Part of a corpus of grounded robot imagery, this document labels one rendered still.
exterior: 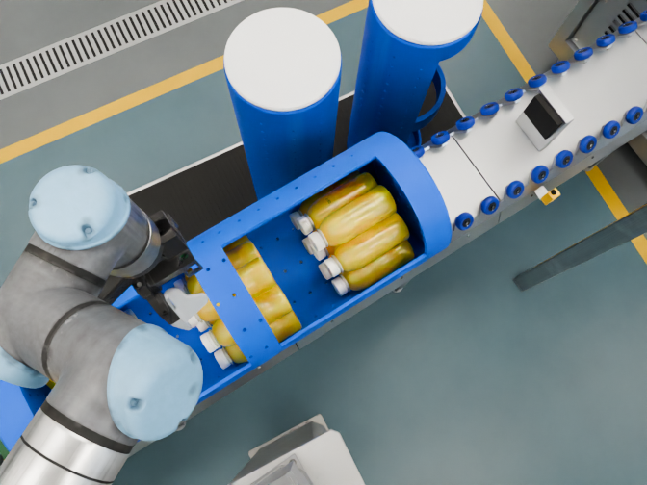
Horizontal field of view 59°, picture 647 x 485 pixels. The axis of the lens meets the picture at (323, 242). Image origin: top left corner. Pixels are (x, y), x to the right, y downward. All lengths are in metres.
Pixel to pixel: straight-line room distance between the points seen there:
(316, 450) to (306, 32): 0.95
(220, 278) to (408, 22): 0.81
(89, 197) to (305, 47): 0.98
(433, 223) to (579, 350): 1.46
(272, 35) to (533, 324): 1.53
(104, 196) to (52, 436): 0.19
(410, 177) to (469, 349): 1.33
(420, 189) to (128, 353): 0.75
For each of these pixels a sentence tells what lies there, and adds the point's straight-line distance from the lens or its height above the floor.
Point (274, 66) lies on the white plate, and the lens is 1.40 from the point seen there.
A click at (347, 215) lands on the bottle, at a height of 1.17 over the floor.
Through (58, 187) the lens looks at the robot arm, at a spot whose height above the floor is 1.76.
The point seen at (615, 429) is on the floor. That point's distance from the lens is 2.51.
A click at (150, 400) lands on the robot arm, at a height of 1.81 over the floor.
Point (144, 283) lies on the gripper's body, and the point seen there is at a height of 1.55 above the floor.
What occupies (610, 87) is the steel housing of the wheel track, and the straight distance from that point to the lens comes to 1.70.
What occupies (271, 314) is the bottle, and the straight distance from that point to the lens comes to 1.11.
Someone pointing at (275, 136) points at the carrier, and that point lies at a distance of 1.47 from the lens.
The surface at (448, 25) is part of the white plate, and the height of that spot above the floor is 1.04.
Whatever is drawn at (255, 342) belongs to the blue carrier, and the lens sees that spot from 1.05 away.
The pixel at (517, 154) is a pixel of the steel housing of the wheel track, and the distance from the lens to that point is 1.51.
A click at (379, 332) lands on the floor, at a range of 2.25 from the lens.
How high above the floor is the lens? 2.22
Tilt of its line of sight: 75 degrees down
